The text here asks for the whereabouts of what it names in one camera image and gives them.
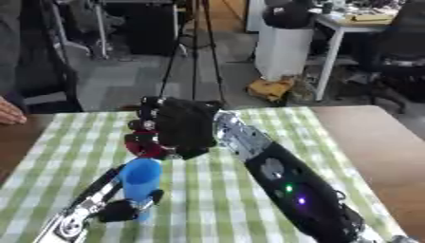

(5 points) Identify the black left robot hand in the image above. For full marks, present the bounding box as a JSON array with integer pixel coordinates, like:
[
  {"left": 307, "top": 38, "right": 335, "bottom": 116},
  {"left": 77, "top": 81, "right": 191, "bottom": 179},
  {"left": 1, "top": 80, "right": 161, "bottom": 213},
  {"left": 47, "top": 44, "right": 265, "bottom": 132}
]
[{"left": 69, "top": 163, "right": 166, "bottom": 224}]

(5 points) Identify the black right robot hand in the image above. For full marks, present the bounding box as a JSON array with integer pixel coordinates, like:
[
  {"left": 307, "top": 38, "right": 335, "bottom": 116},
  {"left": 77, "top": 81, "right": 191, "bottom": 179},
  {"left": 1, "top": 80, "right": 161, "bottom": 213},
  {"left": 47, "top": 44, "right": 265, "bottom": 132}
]
[{"left": 124, "top": 96, "right": 225, "bottom": 161}]

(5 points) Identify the blue plastic cup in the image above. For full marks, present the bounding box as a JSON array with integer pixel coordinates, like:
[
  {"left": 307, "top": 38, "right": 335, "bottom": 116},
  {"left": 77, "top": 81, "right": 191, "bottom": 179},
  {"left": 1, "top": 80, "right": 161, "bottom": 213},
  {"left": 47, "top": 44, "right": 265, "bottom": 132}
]
[{"left": 116, "top": 158, "right": 165, "bottom": 223}]

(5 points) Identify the red round object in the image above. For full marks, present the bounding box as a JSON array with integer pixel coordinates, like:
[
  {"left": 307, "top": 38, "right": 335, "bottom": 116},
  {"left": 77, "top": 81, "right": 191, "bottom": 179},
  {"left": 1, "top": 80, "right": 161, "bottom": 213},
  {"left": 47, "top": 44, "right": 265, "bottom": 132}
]
[{"left": 122, "top": 132, "right": 175, "bottom": 160}]

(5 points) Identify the black tripod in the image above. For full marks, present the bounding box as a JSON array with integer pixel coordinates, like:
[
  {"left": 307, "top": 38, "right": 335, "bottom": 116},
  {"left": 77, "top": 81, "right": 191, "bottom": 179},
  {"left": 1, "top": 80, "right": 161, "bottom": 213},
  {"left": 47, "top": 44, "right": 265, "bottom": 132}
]
[{"left": 157, "top": 0, "right": 230, "bottom": 104}]

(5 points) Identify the yellow bag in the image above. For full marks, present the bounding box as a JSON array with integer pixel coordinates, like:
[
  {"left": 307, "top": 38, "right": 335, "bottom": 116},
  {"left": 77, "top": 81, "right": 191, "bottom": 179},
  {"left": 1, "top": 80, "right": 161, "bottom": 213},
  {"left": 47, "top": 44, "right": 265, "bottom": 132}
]
[{"left": 246, "top": 76, "right": 298, "bottom": 103}]

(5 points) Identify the black cabinet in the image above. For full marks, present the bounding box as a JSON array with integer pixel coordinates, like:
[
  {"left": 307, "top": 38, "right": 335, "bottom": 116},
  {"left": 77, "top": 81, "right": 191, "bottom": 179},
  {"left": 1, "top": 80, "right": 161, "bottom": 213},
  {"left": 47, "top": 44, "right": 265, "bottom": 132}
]
[{"left": 124, "top": 0, "right": 179, "bottom": 57}]

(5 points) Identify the person's hand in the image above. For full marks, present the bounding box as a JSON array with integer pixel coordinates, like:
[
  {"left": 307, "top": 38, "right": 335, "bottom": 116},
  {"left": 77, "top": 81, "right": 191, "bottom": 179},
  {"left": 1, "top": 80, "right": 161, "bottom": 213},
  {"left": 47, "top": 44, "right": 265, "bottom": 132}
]
[{"left": 0, "top": 96, "right": 28, "bottom": 126}]

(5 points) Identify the black bag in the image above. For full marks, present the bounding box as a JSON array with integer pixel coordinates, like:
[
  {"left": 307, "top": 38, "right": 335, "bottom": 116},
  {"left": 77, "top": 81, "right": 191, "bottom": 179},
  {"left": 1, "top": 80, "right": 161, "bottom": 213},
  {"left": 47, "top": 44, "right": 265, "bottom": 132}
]
[{"left": 260, "top": 0, "right": 319, "bottom": 30}]

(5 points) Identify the white desk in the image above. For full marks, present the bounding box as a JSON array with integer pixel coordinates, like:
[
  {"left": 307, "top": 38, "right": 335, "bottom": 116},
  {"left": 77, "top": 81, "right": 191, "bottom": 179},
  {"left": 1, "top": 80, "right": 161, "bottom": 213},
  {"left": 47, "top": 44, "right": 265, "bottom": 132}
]
[{"left": 312, "top": 11, "right": 402, "bottom": 103}]

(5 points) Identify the person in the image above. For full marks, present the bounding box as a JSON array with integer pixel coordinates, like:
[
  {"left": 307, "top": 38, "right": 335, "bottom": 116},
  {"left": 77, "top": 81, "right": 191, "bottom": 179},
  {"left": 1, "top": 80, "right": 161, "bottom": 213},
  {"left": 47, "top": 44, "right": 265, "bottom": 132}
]
[{"left": 0, "top": 0, "right": 26, "bottom": 107}]

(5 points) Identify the black office chair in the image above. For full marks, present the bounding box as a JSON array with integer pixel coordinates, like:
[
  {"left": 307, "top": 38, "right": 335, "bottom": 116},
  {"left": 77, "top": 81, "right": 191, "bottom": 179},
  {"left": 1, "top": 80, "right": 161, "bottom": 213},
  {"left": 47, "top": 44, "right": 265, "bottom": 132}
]
[{"left": 353, "top": 0, "right": 425, "bottom": 114}]

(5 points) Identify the white pedestal cabinet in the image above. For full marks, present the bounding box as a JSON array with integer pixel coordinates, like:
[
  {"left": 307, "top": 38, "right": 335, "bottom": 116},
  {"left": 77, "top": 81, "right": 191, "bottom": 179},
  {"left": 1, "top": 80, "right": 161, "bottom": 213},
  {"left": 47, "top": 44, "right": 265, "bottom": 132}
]
[{"left": 252, "top": 24, "right": 316, "bottom": 82}]

